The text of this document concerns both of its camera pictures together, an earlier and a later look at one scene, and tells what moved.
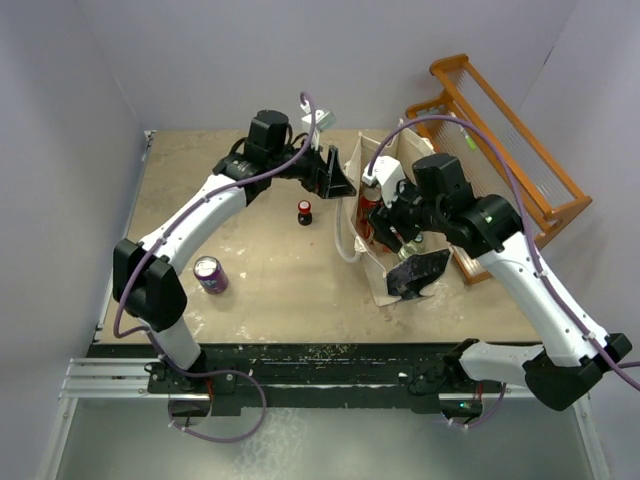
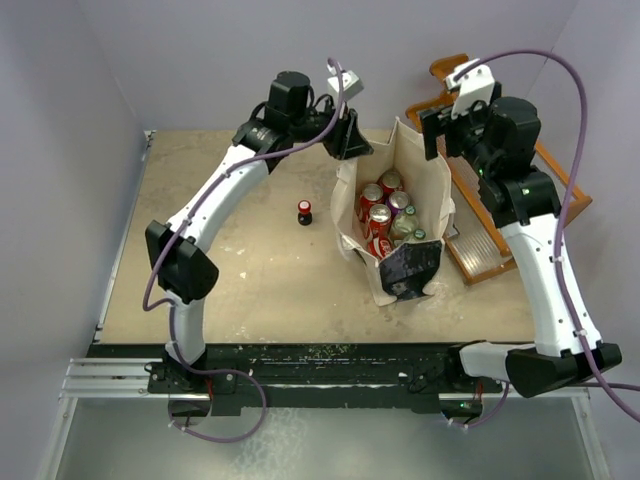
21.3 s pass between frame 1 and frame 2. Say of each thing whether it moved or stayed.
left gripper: moved
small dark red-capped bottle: stayed
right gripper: moved
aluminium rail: stayed
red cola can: stayed
